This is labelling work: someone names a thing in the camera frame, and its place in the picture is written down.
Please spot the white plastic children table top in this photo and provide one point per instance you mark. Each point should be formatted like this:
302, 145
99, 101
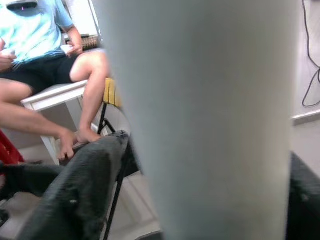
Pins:
22, 207

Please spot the yellow seat folding chair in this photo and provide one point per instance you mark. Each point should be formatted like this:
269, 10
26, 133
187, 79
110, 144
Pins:
111, 92

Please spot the person right hand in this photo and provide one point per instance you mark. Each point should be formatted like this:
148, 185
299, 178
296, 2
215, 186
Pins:
6, 62

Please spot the person in light blue shirt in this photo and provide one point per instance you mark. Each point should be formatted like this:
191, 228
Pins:
32, 25

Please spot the red plastic stool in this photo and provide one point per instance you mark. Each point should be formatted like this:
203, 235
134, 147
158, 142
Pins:
10, 150

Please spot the person left hand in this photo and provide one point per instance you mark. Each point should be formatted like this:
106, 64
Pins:
75, 50

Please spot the brown wicker basket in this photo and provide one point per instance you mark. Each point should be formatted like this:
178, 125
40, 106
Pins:
90, 42

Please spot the white plastic table leg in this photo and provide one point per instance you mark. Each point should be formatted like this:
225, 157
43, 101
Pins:
205, 112

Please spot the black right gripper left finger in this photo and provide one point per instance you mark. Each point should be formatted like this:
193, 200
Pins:
75, 200

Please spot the white wooden stool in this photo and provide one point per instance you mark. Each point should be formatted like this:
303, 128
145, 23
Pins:
55, 95

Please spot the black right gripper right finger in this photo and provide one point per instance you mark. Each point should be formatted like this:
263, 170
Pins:
305, 207

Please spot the white handheld controller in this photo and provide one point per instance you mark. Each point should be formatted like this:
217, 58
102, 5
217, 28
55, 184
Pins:
8, 53
65, 49

